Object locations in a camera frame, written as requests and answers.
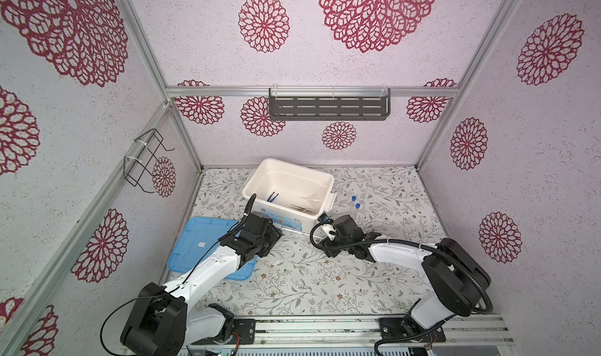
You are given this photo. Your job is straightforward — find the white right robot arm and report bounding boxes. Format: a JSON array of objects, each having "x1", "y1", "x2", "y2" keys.
[{"x1": 309, "y1": 215, "x2": 494, "y2": 337}]

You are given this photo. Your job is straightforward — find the white plastic storage bin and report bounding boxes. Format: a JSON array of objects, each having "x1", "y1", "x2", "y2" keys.
[{"x1": 242, "y1": 158, "x2": 336, "y2": 232}]

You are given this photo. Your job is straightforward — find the blue plastic bin lid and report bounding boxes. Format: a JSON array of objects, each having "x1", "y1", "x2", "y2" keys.
[{"x1": 167, "y1": 217, "x2": 237, "y2": 273}]

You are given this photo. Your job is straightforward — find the metal tweezers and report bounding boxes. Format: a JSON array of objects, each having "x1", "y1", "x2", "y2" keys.
[{"x1": 290, "y1": 204, "x2": 315, "y2": 215}]

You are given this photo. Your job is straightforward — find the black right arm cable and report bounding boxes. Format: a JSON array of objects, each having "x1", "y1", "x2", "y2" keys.
[{"x1": 309, "y1": 221, "x2": 494, "y2": 315}]

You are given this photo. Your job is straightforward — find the blue pen dropper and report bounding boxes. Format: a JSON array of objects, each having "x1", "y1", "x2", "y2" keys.
[{"x1": 267, "y1": 192, "x2": 279, "y2": 203}]

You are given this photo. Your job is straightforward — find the white glass stirring rod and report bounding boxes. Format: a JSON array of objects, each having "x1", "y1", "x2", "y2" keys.
[{"x1": 281, "y1": 227, "x2": 323, "y2": 240}]

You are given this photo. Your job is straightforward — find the black wire wall rack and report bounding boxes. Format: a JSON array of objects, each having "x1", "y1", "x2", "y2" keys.
[{"x1": 122, "y1": 129, "x2": 176, "y2": 198}]

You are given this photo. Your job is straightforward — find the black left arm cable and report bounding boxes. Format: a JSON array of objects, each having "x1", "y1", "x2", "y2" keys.
[{"x1": 99, "y1": 192, "x2": 258, "y2": 356}]

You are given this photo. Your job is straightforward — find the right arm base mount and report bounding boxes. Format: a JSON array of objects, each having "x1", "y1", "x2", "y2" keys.
[{"x1": 378, "y1": 317, "x2": 447, "y2": 344}]

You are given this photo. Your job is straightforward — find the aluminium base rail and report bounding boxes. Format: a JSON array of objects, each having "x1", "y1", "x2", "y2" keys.
[{"x1": 119, "y1": 313, "x2": 517, "y2": 356}]

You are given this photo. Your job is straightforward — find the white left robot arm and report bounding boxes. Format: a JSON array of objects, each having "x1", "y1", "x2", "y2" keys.
[{"x1": 120, "y1": 212, "x2": 283, "y2": 355}]

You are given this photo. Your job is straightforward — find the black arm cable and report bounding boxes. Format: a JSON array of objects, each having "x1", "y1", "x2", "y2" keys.
[
  {"x1": 99, "y1": 192, "x2": 258, "y2": 356},
  {"x1": 309, "y1": 221, "x2": 494, "y2": 315}
]

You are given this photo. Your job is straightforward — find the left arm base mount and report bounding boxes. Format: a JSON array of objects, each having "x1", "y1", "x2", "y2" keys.
[{"x1": 207, "y1": 318, "x2": 257, "y2": 345}]

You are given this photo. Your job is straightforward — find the grey wall shelf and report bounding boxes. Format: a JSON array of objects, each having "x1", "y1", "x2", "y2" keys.
[{"x1": 268, "y1": 89, "x2": 391, "y2": 121}]

